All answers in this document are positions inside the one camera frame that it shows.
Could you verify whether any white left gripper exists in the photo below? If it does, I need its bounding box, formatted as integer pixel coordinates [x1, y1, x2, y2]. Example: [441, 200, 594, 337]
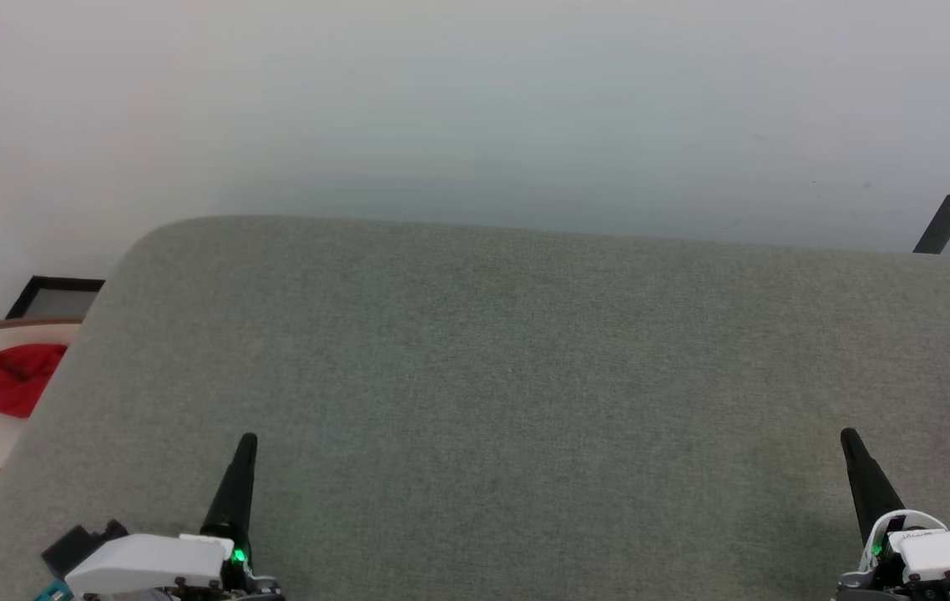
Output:
[64, 432, 286, 601]

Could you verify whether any crumpled red garment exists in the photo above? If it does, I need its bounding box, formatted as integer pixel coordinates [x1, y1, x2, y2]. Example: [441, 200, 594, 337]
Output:
[0, 343, 69, 419]

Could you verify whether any dark framed panel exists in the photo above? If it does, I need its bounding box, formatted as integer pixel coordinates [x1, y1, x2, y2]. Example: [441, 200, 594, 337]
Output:
[5, 275, 106, 321]

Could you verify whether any dark slanted pole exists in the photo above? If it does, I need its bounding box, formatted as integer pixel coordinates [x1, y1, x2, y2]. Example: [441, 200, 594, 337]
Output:
[912, 192, 950, 255]

